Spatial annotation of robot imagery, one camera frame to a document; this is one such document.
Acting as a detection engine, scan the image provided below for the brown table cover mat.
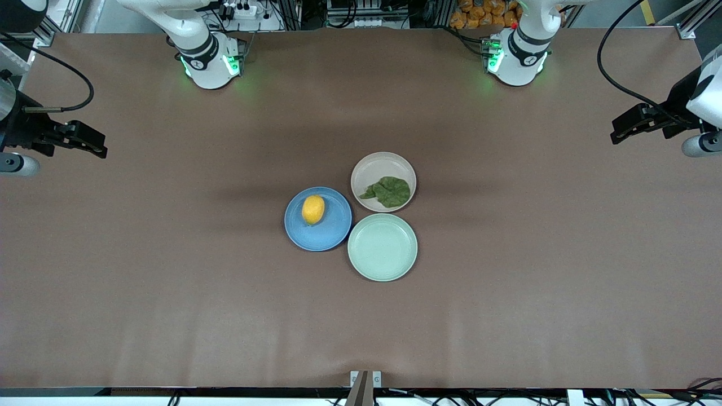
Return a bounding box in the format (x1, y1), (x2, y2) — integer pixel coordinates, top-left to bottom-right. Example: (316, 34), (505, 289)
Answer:
(0, 25), (722, 390)

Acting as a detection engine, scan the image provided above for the aluminium frame profile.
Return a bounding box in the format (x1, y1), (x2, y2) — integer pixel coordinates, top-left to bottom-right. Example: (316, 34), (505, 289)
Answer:
(676, 0), (722, 40)

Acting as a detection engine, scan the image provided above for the yellow lemon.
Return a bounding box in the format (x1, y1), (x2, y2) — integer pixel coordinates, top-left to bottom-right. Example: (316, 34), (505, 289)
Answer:
(301, 195), (326, 226)

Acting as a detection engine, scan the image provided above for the bag of orange items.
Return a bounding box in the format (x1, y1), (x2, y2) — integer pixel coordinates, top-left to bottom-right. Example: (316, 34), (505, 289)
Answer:
(450, 0), (522, 30)

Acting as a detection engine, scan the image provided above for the blue plate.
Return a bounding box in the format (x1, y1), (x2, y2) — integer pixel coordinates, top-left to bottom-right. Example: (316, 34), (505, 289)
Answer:
(284, 186), (353, 252)

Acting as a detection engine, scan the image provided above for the green lettuce leaf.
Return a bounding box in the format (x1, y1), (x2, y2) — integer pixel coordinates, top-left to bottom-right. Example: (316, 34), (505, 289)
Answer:
(359, 176), (411, 209)

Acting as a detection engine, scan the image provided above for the beige plate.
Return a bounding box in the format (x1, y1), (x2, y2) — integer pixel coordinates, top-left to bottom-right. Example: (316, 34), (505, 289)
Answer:
(350, 152), (417, 213)

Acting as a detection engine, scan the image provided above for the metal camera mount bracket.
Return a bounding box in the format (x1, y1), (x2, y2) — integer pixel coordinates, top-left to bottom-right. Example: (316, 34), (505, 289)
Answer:
(349, 370), (382, 406)

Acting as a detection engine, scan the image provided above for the light green plate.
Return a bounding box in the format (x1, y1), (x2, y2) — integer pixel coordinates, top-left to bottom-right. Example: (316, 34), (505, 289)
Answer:
(347, 213), (419, 283)

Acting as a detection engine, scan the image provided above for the white power strip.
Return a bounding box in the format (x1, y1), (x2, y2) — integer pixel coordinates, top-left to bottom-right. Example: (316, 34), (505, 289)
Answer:
(222, 2), (267, 21)

